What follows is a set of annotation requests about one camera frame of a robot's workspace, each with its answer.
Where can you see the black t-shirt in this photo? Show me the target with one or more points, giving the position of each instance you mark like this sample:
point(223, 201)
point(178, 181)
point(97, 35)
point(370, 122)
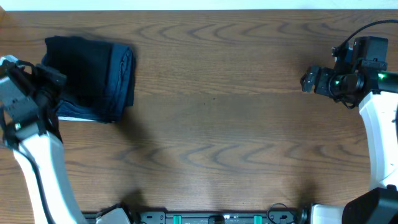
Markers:
point(84, 62)

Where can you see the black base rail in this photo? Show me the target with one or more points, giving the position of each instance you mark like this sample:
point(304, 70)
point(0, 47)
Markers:
point(119, 215)

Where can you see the folded dark blue jeans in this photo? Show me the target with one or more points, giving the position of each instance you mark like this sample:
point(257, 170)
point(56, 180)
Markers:
point(110, 106)

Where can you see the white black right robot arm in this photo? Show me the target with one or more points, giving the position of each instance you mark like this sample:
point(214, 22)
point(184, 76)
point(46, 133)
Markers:
point(378, 110)

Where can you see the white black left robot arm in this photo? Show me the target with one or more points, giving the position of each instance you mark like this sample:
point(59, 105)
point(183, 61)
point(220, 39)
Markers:
point(29, 95)

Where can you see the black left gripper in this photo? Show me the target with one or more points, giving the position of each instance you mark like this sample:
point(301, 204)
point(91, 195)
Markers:
point(40, 73)

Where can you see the folded white garment under jeans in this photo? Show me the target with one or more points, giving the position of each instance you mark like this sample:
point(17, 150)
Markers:
point(67, 118)

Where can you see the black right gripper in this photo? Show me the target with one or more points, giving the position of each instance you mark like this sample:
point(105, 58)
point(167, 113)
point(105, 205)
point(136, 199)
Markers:
point(325, 74)

